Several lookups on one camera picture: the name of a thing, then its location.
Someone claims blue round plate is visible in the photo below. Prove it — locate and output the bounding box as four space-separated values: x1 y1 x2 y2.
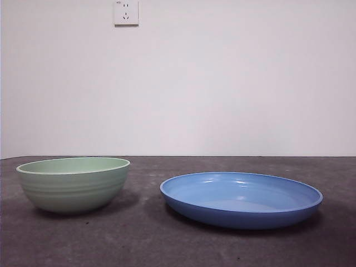
159 171 324 230

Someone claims green ribbed bowl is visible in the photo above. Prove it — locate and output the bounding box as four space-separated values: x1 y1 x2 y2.
16 156 131 214

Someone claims white wall socket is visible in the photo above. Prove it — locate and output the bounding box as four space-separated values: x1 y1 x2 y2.
113 0 140 28

